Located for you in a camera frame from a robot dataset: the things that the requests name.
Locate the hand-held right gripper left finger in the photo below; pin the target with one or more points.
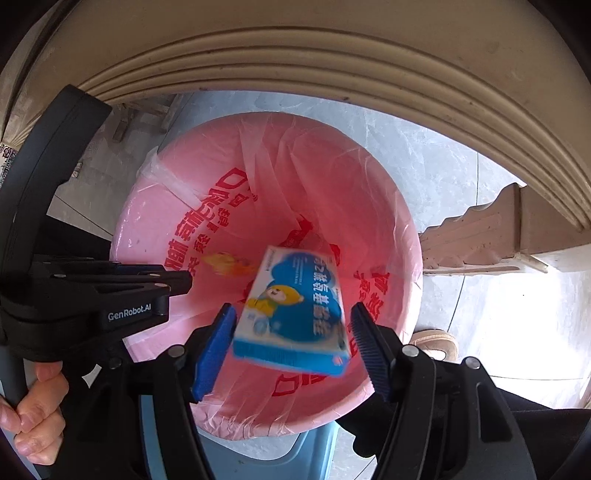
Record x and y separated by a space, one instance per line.
213 355

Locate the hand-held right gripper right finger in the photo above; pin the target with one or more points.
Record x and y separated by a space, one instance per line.
373 355

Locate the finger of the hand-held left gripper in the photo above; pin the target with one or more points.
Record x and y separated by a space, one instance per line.
175 281
134 268

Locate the pink trash bin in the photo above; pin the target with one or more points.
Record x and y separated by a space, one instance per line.
184 221

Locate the blue cartoon medicine box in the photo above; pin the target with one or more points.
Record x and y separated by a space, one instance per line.
295 314

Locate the person's left hand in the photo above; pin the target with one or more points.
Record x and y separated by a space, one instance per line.
37 415

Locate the person's pale pink shoe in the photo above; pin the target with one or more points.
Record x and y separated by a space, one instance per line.
434 344

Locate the translucent red-print bin liner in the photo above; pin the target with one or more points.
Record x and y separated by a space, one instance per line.
171 180

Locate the wooden stool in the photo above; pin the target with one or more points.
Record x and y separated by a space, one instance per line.
138 110

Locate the light blue plastic stool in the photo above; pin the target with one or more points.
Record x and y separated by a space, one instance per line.
314 457

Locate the cream carved table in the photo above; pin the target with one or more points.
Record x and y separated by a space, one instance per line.
323 46

